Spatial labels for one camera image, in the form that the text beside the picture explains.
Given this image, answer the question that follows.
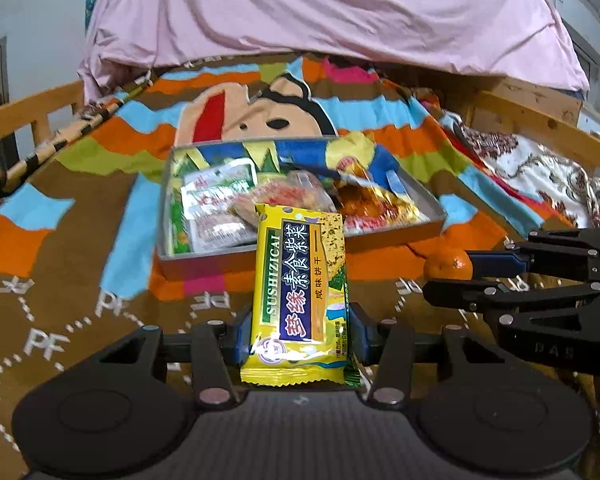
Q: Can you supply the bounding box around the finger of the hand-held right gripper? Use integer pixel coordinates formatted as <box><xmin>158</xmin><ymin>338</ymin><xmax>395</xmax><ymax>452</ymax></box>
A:
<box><xmin>467</xmin><ymin>228</ymin><xmax>600</xmax><ymax>282</ymax></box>
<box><xmin>422</xmin><ymin>279</ymin><xmax>600</xmax><ymax>314</ymax></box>

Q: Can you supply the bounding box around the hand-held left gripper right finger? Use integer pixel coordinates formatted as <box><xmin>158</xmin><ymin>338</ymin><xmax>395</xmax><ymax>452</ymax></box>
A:
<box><xmin>346</xmin><ymin>302</ymin><xmax>519</xmax><ymax>407</ymax></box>

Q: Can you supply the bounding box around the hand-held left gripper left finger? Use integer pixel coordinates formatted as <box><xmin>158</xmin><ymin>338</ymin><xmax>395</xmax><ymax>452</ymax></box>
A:
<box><xmin>86</xmin><ymin>304</ymin><xmax>254</xmax><ymax>409</ymax></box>

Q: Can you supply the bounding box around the tangerine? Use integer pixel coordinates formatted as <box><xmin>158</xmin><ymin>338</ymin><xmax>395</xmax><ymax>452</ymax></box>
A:
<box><xmin>423</xmin><ymin>246</ymin><xmax>474</xmax><ymax>281</ymax></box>

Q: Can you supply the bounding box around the yellow purple biscuit packet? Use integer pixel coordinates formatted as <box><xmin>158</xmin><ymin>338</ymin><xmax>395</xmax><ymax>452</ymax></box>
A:
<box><xmin>240</xmin><ymin>203</ymin><xmax>364</xmax><ymax>389</ymax></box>

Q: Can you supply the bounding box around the painted metal box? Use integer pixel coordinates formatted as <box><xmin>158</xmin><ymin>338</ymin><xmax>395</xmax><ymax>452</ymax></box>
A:
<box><xmin>157</xmin><ymin>135</ymin><xmax>449</xmax><ymax>281</ymax></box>

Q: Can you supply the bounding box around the gold snack packet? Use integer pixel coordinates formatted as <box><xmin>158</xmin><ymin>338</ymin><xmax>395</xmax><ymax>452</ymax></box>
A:
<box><xmin>340</xmin><ymin>182</ymin><xmax>431</xmax><ymax>234</ymax></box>

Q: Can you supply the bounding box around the white green snack packet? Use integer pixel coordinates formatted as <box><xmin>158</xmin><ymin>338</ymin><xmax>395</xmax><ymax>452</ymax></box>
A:
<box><xmin>180</xmin><ymin>159</ymin><xmax>260</xmax><ymax>252</ymax></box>

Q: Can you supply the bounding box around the clear rice cracker packet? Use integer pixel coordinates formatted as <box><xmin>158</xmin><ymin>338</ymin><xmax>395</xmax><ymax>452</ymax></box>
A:
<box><xmin>230</xmin><ymin>172</ymin><xmax>339</xmax><ymax>229</ymax></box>

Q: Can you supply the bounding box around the white floral quilt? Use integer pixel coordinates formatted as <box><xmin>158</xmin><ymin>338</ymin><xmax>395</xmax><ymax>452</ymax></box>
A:
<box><xmin>440</xmin><ymin>110</ymin><xmax>600</xmax><ymax>231</ymax></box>

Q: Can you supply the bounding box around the wooden headboard panel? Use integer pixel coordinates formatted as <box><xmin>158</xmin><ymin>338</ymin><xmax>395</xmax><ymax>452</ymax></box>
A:
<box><xmin>460</xmin><ymin>76</ymin><xmax>584</xmax><ymax>134</ymax></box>

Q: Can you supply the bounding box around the printed cartoon blanket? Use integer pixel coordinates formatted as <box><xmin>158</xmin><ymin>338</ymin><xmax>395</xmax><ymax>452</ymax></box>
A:
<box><xmin>0</xmin><ymin>52</ymin><xmax>600</xmax><ymax>480</ymax></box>

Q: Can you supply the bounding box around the leopard print cloth strip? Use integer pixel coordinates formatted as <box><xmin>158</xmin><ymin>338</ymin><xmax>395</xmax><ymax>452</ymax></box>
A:
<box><xmin>0</xmin><ymin>72</ymin><xmax>156</xmax><ymax>201</ymax></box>

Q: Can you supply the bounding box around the pink bed sheet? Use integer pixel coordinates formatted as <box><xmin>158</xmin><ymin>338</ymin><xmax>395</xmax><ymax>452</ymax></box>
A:
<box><xmin>77</xmin><ymin>0</ymin><xmax>591</xmax><ymax>94</ymax></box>

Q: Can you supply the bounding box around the wooden slatted bed rail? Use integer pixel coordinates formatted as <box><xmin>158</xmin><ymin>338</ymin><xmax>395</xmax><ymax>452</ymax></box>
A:
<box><xmin>0</xmin><ymin>80</ymin><xmax>86</xmax><ymax>201</ymax></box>

